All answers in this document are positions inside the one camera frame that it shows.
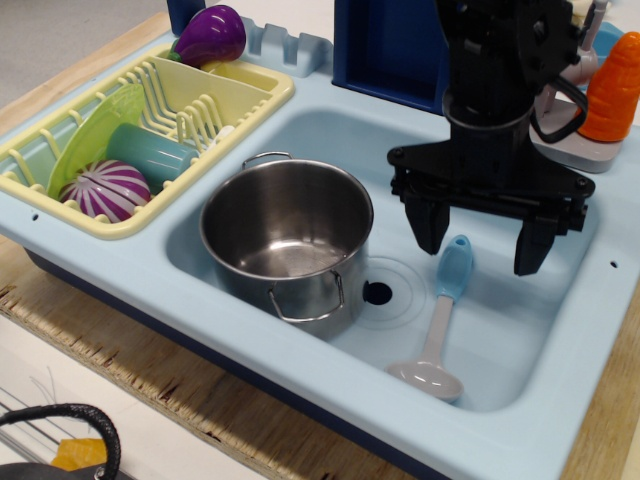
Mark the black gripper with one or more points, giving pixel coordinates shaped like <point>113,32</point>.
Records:
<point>491,166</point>

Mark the blue and white ladle spoon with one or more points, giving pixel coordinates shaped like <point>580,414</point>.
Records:
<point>426,372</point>

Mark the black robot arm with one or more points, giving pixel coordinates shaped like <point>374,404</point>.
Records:
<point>506,86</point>

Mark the stainless steel pot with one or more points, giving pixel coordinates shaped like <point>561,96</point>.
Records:
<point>290,237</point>

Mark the grey toy faucet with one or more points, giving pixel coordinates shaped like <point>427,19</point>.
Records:
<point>575,150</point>

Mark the light blue toy sink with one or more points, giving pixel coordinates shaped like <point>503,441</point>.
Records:
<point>529,350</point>

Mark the orange toy carrot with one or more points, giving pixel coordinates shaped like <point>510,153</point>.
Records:
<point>613,93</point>

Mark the dark blue box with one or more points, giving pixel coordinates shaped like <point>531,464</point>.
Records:
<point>393,50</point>

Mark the blue bowl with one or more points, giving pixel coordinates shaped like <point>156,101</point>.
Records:
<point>606,38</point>

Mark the wooden board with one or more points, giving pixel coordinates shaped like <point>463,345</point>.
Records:
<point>179,416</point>

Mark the yellow dish rack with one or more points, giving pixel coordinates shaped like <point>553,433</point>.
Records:
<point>211,110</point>

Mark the teal toy cup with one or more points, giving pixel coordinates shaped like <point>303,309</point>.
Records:
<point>157,158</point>

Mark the purple toy eggplant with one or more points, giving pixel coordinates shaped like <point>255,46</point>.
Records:
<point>216,34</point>

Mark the purple white striped toy onion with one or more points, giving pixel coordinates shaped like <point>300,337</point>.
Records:
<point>107,187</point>

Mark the green toy plate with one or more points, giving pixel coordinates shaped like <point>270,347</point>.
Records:
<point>89,142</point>

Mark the yellow tape piece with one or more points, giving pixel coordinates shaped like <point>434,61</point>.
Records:
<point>75,454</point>

